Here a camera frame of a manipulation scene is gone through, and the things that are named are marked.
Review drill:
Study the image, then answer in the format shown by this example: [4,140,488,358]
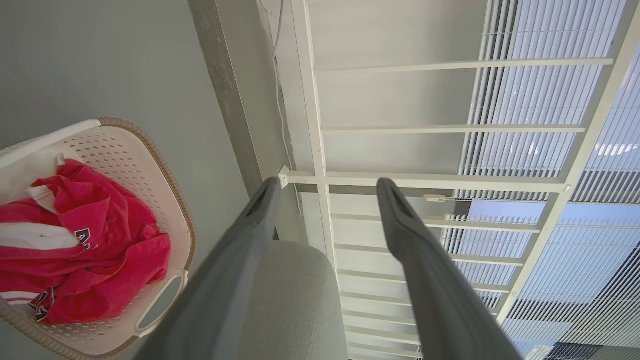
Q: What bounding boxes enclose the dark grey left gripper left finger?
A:
[134,177,283,360]

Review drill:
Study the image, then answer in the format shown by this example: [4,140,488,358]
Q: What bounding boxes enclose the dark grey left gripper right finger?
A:
[376,178,524,360]

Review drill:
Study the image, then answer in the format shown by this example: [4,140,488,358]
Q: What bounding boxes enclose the white perforated laundry basket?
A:
[0,118,197,360]

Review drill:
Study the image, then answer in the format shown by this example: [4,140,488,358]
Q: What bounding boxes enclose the grey fabric sofa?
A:
[237,240,349,360]

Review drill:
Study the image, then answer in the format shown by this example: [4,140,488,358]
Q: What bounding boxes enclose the red and white garment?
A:
[0,159,172,326]

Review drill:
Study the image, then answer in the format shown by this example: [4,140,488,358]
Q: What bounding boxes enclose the white window blinds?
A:
[425,0,640,360]

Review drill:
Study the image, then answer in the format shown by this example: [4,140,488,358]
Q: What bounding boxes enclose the white metal railing frame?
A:
[278,0,640,360]

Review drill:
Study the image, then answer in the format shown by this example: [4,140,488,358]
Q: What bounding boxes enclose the thin white cable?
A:
[271,0,304,219]

